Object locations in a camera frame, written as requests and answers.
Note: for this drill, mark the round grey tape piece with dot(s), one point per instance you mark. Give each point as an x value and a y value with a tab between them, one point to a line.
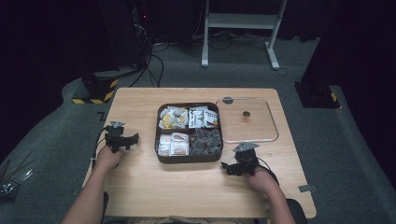
228	100

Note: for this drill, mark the person's right hand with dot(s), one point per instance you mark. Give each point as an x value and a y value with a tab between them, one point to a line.
262	182

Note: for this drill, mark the pile of dark wrapped candies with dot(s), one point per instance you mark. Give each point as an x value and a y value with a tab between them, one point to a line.
205	142

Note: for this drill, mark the pile of white printed packets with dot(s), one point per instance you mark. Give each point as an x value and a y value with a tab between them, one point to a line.
202	118

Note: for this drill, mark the metal tripod legs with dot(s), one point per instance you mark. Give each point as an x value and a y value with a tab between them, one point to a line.
14	180

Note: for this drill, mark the dark equipment rack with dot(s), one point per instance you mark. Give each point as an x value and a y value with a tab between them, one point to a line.
140	28

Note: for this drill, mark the clear plastic tray lid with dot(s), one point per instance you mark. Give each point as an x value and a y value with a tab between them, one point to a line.
249	127

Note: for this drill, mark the person's left hand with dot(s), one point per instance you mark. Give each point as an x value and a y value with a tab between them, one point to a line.
107	159

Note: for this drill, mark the pile of white orange packets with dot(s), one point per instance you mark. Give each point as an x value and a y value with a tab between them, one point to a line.
173	145

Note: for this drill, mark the rectangular grey tape piece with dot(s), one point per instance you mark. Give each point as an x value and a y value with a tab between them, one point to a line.
307	188

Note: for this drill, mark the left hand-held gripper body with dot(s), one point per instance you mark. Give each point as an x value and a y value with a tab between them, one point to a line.
114	137

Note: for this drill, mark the pile of yellow white packets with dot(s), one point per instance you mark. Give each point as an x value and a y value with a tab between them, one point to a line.
173	118

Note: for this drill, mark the brown divided snack tray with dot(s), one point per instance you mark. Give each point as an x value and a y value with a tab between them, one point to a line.
188	130

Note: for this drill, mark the black yellow striped stand base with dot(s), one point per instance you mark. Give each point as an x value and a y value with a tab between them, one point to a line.
99	90

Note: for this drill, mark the white metal stand frame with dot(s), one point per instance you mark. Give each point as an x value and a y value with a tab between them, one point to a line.
239	21

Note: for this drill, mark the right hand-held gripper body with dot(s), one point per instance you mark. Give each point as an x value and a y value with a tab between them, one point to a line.
247	161

